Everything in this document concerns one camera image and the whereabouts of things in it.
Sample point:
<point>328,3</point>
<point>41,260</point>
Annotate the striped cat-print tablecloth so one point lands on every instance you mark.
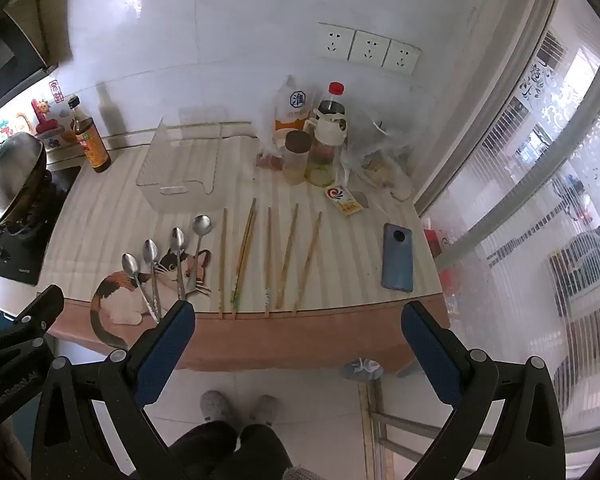
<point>130,195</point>

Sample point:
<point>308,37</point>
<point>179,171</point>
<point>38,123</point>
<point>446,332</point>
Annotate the person's right leg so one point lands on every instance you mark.
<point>262,452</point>

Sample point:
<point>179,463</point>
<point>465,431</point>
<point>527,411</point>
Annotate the black stove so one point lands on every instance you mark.
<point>25,260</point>

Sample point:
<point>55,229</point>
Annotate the glass jar with brown lid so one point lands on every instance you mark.
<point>296,160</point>

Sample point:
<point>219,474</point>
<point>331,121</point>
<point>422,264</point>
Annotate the red bag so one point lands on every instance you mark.
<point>436,242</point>

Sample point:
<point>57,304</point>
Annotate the red-capped dark bottle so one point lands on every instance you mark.
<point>330,105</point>

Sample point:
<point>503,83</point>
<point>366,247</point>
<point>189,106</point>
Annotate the dark soy sauce bottle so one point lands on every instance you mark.
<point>92,145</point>

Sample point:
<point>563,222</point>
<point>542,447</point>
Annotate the person's grey slipper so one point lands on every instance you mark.
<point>215,405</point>
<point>266,407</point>

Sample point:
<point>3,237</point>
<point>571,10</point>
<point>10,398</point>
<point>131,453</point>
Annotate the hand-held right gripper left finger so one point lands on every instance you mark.
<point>167,342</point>

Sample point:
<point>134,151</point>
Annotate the oil dispenser with white lid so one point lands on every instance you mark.
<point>325,160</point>

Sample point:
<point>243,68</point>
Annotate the group of wooden chopsticks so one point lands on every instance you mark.
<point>268,260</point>

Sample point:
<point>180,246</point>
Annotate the clear plastic bag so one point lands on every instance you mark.
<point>385,160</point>

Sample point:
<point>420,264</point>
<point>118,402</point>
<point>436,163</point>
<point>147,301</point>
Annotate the black wok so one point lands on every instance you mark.
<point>36,206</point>

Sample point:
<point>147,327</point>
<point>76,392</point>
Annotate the person's left grey slipper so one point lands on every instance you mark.
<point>215,405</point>

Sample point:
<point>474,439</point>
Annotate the wooden stool frame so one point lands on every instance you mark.
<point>375,420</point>

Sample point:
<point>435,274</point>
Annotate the person's right grey slipper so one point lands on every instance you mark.
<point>266,407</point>

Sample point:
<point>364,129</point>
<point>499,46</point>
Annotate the dark range hood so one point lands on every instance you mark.
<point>10,60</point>

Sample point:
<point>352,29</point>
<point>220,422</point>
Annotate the white wall socket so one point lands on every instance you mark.
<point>402,57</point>
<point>370,49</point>
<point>337,41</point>

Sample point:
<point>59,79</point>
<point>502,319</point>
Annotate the steel wok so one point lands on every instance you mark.
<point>10,180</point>

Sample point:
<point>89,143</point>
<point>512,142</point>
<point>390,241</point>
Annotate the clear plastic container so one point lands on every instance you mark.
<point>180,160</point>

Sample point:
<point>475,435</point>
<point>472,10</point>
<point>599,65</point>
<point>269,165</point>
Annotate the colourful wall stickers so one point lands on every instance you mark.
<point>45,125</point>

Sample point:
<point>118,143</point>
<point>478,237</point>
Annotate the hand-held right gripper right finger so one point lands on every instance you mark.
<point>430,355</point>

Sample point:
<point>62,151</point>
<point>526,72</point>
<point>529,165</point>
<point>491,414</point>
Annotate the glass sliding door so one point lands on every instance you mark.
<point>530,160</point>

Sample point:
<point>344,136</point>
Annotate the small printed card box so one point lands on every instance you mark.
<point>344,201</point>

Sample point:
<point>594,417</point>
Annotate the stainless steel spoon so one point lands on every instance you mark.
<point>201,225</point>
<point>130,264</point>
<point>176,237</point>
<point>151,250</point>

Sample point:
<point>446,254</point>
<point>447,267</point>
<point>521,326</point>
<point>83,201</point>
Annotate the blue and white cloth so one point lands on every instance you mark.
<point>362,369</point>

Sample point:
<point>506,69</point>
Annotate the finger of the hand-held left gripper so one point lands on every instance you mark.
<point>42,307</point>

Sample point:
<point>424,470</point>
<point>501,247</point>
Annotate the white plastic bag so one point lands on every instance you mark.
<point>292,105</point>

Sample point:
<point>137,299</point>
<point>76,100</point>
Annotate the blue smartphone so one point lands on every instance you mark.
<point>397,260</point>

